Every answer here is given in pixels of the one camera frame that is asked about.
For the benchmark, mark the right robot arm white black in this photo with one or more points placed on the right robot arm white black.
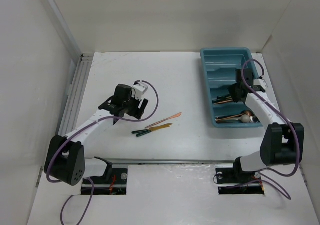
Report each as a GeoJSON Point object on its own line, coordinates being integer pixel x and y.
{"type": "Point", "coordinates": [283, 141]}

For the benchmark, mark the silver round spoon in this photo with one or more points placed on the silver round spoon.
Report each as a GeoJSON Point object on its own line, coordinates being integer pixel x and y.
{"type": "Point", "coordinates": [254, 119]}

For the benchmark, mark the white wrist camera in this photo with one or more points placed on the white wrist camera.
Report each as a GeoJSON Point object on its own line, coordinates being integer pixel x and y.
{"type": "Point", "coordinates": [260, 82]}
{"type": "Point", "coordinates": [138, 90]}

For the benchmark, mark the gold knife green handle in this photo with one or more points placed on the gold knife green handle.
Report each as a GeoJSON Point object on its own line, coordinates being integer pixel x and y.
{"type": "Point", "coordinates": [139, 133]}

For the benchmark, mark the copper spoon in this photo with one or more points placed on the copper spoon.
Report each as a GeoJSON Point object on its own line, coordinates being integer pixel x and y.
{"type": "Point", "coordinates": [245, 112]}

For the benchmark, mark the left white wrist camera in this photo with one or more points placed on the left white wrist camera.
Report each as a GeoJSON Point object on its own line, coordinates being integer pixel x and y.
{"type": "Point", "coordinates": [138, 90]}

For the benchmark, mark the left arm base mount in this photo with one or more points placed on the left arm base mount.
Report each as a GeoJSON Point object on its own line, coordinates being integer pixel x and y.
{"type": "Point", "coordinates": [114, 183]}

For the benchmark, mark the blue plastic cutlery tray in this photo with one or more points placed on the blue plastic cutlery tray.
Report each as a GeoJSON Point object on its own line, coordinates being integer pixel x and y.
{"type": "Point", "coordinates": [220, 67]}

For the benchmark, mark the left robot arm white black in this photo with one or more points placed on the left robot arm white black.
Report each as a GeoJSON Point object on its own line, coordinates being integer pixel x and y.
{"type": "Point", "coordinates": [66, 161]}

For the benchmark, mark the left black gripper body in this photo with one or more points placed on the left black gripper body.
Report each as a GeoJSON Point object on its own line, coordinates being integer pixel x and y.
{"type": "Point", "coordinates": [131, 107]}

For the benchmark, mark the white plastic spoon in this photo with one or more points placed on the white plastic spoon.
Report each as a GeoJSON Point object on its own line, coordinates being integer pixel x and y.
{"type": "Point", "coordinates": [243, 119]}

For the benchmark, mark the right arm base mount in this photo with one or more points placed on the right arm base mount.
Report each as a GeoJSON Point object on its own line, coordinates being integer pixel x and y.
{"type": "Point", "coordinates": [230, 183]}

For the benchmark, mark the aluminium rail frame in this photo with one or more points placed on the aluminium rail frame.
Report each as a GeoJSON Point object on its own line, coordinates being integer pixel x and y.
{"type": "Point", "coordinates": [73, 95]}

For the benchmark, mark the rose copper fork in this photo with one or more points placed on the rose copper fork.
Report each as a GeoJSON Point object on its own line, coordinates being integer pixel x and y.
{"type": "Point", "coordinates": [222, 101]}

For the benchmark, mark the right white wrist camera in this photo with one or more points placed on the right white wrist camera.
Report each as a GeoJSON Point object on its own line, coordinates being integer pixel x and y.
{"type": "Point", "coordinates": [260, 82]}

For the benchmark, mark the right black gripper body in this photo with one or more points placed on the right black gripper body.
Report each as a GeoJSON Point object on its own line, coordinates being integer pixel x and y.
{"type": "Point", "coordinates": [232, 90]}

